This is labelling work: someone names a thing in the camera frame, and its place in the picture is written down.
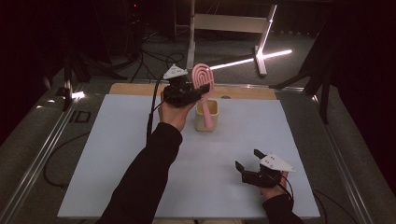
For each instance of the pink hair brush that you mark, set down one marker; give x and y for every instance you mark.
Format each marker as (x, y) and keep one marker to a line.
(202, 74)

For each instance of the person's right hand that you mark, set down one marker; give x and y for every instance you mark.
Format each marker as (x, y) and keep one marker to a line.
(274, 189)

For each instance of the person's left hand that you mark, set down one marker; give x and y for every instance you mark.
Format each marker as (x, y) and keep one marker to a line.
(174, 116)

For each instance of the cream cup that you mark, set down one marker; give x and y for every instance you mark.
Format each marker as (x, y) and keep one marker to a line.
(214, 112)

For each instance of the black metal stand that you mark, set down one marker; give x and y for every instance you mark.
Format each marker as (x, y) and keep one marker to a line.
(314, 81)

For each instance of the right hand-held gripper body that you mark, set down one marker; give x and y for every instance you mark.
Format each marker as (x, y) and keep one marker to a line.
(267, 172)

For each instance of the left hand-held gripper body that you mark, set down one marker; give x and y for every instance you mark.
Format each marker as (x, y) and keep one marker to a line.
(179, 93)

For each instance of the black tripod stand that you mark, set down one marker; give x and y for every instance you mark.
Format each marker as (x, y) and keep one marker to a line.
(70, 81)

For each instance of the pale blue table mat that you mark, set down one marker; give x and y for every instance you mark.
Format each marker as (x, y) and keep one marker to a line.
(233, 140)

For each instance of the aluminium rail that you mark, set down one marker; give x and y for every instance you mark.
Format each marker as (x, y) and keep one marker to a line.
(37, 161)
(339, 155)

